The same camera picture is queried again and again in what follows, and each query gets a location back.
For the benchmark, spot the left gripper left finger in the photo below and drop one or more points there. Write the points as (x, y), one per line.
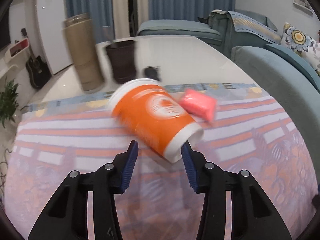
(65, 214)

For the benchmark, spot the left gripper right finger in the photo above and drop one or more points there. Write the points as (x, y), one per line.
(253, 214)

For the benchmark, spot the orange paper cup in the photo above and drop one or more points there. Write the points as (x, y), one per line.
(151, 113)

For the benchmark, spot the green potted plant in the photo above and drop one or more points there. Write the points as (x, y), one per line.
(10, 109)

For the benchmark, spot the pink clay bag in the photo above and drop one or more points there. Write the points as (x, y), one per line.
(199, 104)

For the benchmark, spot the teal fabric sofa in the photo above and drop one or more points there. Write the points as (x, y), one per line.
(277, 69)

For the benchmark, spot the black guitar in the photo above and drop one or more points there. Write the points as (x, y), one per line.
(39, 73)

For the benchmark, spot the white tv shelf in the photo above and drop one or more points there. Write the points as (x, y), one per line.
(16, 57)

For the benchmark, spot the black small object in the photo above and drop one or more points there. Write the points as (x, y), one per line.
(151, 73)

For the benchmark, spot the dark brown bin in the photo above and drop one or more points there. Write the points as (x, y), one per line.
(122, 59)

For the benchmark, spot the floral blanket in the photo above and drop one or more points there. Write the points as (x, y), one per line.
(302, 44)

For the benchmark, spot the striped sofa armrest cover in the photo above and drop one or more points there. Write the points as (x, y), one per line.
(245, 24)

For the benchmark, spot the framed picture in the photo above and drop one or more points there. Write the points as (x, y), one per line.
(303, 5)

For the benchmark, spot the white refrigerator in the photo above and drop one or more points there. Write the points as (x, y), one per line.
(51, 18)

